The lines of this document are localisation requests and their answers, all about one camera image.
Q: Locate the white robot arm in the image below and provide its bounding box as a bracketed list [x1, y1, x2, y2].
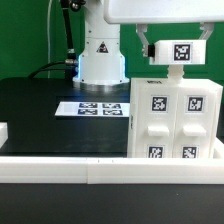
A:
[59, 0, 224, 89]

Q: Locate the white cabinet body box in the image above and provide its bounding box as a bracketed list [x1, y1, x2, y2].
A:
[127, 71, 223, 159]

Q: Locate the white marker base plate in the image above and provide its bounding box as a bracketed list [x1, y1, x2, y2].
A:
[55, 102, 130, 117]

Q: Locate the white front fence rail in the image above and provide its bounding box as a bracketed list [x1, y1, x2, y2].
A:
[0, 157, 224, 184]

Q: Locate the black cable bundle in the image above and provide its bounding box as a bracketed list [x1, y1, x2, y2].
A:
[27, 0, 80, 81]

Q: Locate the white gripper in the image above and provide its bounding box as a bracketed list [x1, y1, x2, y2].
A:
[104, 0, 224, 57]

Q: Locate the white cabinet door panel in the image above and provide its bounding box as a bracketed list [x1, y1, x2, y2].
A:
[173, 88, 215, 159]
[141, 87, 177, 158]

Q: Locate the small white cabinet top box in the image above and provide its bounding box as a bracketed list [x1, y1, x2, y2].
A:
[150, 40, 206, 65]

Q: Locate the white right fence rail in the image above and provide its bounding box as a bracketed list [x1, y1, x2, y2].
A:
[213, 138, 224, 159]

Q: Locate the white thin cable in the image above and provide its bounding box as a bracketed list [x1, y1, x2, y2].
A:
[46, 0, 54, 79]

